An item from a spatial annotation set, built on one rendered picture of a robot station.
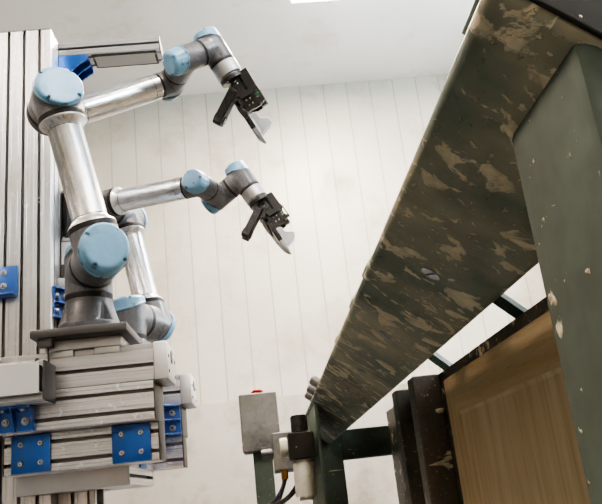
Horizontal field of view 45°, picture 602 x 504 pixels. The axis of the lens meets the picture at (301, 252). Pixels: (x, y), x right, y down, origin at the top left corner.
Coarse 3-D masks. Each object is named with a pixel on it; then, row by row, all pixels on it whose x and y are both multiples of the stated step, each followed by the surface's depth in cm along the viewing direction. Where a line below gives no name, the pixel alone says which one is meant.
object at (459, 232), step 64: (512, 0) 32; (576, 0) 31; (512, 64) 35; (448, 128) 42; (512, 128) 39; (448, 192) 49; (512, 192) 44; (384, 256) 65; (448, 256) 58; (512, 256) 51; (384, 320) 82; (448, 320) 70; (320, 384) 143; (384, 384) 110
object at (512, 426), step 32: (544, 320) 92; (512, 352) 105; (544, 352) 93; (448, 384) 143; (480, 384) 122; (512, 384) 106; (544, 384) 95; (480, 416) 125; (512, 416) 108; (544, 416) 96; (480, 448) 126; (512, 448) 110; (544, 448) 97; (576, 448) 87; (480, 480) 128; (512, 480) 111; (544, 480) 98; (576, 480) 88
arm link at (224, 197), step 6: (222, 180) 243; (222, 186) 242; (228, 186) 241; (222, 192) 240; (228, 192) 241; (216, 198) 239; (222, 198) 241; (228, 198) 243; (234, 198) 244; (204, 204) 243; (210, 204) 243; (216, 204) 242; (222, 204) 243; (210, 210) 244; (216, 210) 244
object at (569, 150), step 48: (576, 48) 31; (576, 96) 31; (528, 144) 37; (576, 144) 32; (528, 192) 37; (576, 192) 32; (576, 240) 32; (576, 288) 33; (576, 336) 33; (432, 384) 158; (576, 384) 34; (384, 432) 232; (432, 432) 155; (576, 432) 34; (336, 480) 227; (432, 480) 152
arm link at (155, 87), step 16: (144, 80) 207; (160, 80) 209; (96, 96) 198; (112, 96) 200; (128, 96) 203; (144, 96) 206; (160, 96) 210; (176, 96) 216; (96, 112) 198; (112, 112) 202
